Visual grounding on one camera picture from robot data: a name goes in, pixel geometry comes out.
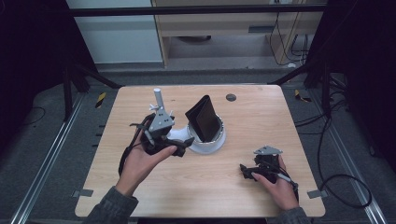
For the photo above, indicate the person's right hand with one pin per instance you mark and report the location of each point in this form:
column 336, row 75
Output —
column 280, row 191

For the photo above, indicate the grey tape piece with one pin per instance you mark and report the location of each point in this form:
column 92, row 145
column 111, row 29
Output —
column 317, row 194
column 83, row 193

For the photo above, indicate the aluminium floor rail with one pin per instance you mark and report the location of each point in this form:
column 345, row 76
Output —
column 351, row 168
column 46, row 161

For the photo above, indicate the white cabinet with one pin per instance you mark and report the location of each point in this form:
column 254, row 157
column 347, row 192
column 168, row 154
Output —
column 118, row 40

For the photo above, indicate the black horizontal bar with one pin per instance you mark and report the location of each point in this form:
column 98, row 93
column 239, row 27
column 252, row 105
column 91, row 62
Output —
column 186, row 10

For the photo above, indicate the black metal stand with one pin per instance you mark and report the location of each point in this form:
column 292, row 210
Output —
column 67, row 93
column 325, row 90

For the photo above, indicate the white holder with post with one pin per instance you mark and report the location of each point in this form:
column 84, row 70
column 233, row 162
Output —
column 207, row 146

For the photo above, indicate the black leather wallet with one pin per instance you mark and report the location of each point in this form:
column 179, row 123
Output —
column 204, row 119

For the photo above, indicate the grey table grommet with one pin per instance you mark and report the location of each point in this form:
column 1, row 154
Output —
column 231, row 97

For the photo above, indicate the person's left hand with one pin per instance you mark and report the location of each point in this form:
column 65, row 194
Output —
column 140, row 168

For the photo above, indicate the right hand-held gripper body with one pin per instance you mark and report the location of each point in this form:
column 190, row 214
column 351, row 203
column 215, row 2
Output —
column 267, row 163

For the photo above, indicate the wooden background desk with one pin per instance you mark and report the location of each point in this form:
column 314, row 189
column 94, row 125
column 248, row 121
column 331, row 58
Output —
column 218, row 26

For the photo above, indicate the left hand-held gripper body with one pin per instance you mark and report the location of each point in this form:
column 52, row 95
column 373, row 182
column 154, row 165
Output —
column 158, row 124

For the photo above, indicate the yellow black striped tape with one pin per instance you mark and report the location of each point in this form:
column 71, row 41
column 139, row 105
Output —
column 301, row 96

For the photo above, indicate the dark curtain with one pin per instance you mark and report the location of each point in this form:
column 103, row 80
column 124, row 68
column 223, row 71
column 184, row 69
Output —
column 367, row 62
column 28, row 62

